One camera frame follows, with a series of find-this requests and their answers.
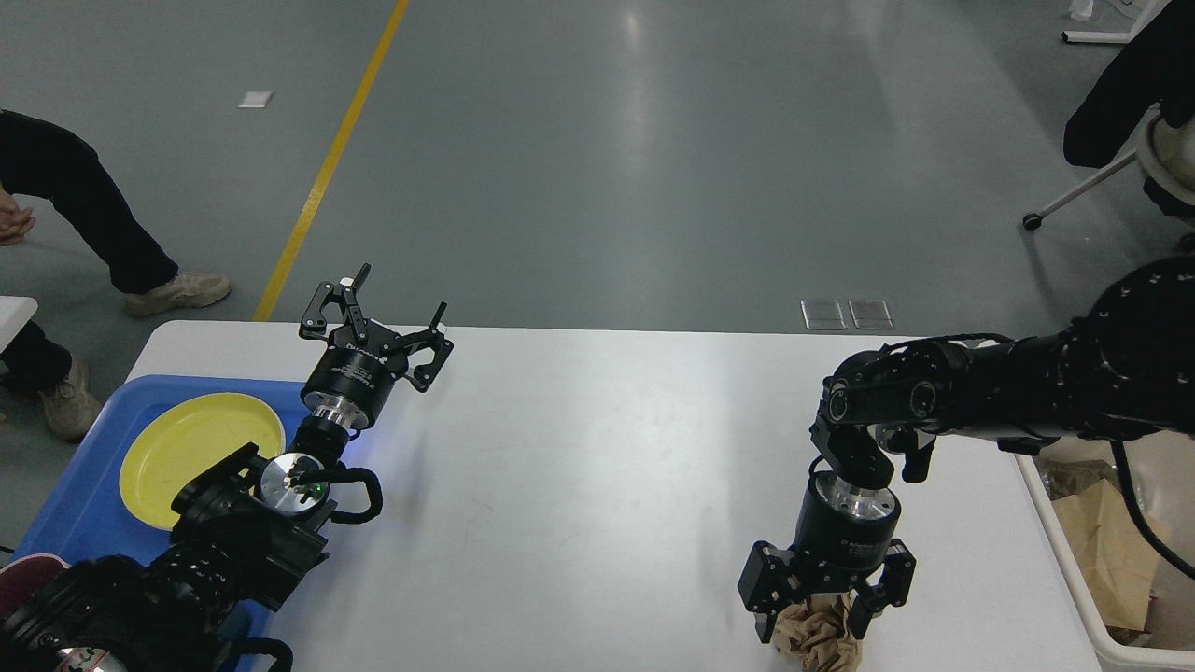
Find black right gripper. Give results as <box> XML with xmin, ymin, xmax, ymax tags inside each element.
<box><xmin>739</xmin><ymin>471</ymin><xmax>917</xmax><ymax>644</ymax></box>

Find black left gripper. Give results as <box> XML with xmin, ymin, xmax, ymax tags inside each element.
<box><xmin>299</xmin><ymin>263</ymin><xmax>454</xmax><ymax>430</ymax></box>

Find brown paper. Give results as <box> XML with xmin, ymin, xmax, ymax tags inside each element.
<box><xmin>771</xmin><ymin>593</ymin><xmax>863</xmax><ymax>671</ymax></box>

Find yellow plate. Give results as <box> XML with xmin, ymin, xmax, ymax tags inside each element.
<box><xmin>120</xmin><ymin>392</ymin><xmax>286</xmax><ymax>530</ymax></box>

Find brown paper bag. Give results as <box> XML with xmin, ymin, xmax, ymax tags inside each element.
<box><xmin>1050</xmin><ymin>478</ymin><xmax>1160</xmax><ymax>631</ymax></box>

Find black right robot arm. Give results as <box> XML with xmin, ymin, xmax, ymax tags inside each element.
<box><xmin>739</xmin><ymin>255</ymin><xmax>1194</xmax><ymax>643</ymax></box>

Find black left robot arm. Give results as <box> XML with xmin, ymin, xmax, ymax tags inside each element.
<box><xmin>4</xmin><ymin>264</ymin><xmax>454</xmax><ymax>671</ymax></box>

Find foil wrapped trash in bin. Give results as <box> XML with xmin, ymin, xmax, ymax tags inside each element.
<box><xmin>1032</xmin><ymin>456</ymin><xmax>1121</xmax><ymax>501</ymax></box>

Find silver floor socket plates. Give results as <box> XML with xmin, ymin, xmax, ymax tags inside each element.
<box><xmin>801</xmin><ymin>299</ymin><xmax>895</xmax><ymax>331</ymax></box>

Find blue plastic tray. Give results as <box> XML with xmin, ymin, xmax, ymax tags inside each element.
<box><xmin>4</xmin><ymin>377</ymin><xmax>325</xmax><ymax>671</ymax></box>

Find white side table corner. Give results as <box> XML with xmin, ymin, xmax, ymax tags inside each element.
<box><xmin>0</xmin><ymin>295</ymin><xmax>38</xmax><ymax>350</ymax></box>

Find cream plastic bin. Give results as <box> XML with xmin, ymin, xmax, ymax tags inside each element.
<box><xmin>1016</xmin><ymin>430</ymin><xmax>1194</xmax><ymax>671</ymax></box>

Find person in black trousers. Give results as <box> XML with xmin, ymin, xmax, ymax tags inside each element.
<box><xmin>1</xmin><ymin>110</ymin><xmax>232</xmax><ymax>442</ymax></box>

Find pink mug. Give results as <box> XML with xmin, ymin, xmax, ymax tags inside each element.
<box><xmin>1</xmin><ymin>552</ymin><xmax>71</xmax><ymax>621</ymax></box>

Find white office chair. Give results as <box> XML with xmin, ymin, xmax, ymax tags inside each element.
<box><xmin>1021</xmin><ymin>114</ymin><xmax>1194</xmax><ymax>232</ymax></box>

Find white table leg frame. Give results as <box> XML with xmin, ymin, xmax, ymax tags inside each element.
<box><xmin>1060</xmin><ymin>1</ymin><xmax>1169</xmax><ymax>44</ymax></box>

